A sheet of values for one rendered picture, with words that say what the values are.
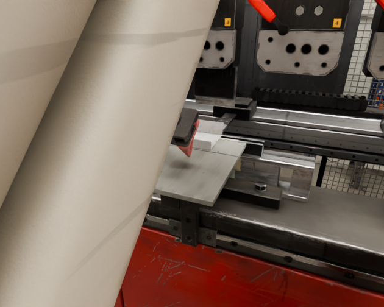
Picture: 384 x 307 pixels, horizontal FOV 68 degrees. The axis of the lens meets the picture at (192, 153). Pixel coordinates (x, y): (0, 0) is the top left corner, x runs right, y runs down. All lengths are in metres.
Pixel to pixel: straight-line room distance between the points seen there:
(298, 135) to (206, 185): 0.49
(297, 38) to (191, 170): 0.32
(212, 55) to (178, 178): 0.27
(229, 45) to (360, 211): 0.48
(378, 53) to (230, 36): 0.27
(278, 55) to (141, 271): 0.69
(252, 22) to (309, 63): 0.59
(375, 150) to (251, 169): 0.40
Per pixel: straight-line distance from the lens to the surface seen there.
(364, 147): 0.97
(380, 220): 0.76
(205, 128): 0.75
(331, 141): 0.96
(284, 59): 0.62
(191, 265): 0.80
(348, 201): 0.79
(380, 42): 0.62
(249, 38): 1.18
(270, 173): 0.71
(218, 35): 0.64
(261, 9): 0.58
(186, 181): 0.53
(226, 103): 0.70
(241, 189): 0.69
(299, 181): 0.72
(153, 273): 0.90
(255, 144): 0.70
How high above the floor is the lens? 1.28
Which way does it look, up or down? 26 degrees down
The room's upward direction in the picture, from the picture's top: straight up
